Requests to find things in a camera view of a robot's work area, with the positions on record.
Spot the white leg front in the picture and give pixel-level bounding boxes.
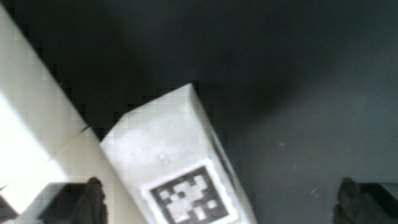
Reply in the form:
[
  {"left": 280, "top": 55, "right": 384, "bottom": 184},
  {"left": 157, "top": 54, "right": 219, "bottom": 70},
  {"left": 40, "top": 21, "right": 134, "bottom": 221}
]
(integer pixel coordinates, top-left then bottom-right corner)
[{"left": 102, "top": 85, "right": 258, "bottom": 224}]

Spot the white front fence bar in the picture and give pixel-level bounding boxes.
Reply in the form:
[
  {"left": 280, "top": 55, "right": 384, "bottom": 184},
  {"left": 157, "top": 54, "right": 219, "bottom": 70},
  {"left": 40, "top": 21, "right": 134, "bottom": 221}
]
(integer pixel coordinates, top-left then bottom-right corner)
[{"left": 0, "top": 4, "right": 146, "bottom": 224}]

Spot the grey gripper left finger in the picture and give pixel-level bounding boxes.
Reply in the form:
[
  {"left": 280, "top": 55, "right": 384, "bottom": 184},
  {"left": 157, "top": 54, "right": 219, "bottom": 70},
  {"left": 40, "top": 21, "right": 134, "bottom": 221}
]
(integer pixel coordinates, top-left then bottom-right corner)
[{"left": 40, "top": 177, "right": 109, "bottom": 224}]

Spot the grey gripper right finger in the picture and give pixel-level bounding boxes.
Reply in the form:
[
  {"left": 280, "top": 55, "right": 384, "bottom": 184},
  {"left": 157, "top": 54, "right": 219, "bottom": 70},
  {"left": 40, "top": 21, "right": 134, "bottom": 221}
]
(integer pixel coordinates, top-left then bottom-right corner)
[{"left": 333, "top": 178, "right": 398, "bottom": 224}]

